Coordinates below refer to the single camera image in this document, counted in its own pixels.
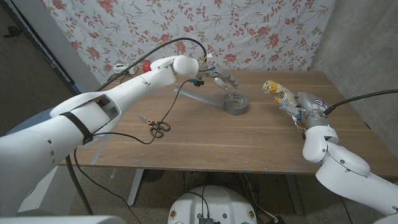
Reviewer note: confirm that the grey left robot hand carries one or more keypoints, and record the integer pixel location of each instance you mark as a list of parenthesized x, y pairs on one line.
[(222, 76)]

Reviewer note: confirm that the grey duct tape roll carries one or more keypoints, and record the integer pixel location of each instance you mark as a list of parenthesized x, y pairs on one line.
[(231, 109)]

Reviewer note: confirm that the yellow label drink bottle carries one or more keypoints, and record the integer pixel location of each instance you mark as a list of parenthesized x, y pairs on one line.
[(281, 93)]

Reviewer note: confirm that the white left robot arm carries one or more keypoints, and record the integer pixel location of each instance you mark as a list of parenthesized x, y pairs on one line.
[(93, 115)]

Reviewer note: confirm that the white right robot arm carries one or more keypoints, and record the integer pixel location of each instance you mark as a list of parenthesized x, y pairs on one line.
[(342, 174)]

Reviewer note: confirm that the orange black scissors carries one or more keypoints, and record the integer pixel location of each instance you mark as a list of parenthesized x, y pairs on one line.
[(157, 128)]

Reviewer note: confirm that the floral backdrop cloth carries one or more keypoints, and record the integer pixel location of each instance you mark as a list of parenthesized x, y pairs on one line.
[(199, 25)]

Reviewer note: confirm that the red ball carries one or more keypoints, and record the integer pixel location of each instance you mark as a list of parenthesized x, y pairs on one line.
[(146, 66)]

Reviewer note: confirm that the white power strip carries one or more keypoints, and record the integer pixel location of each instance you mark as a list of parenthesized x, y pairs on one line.
[(119, 69)]

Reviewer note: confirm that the black floor fan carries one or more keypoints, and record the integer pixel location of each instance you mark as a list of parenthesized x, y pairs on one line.
[(153, 175)]

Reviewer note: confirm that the white robot torso base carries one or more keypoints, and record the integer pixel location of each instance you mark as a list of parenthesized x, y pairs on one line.
[(214, 202)]

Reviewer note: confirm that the grey table leg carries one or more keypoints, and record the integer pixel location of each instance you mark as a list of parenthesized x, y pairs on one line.
[(136, 186), (293, 194)]

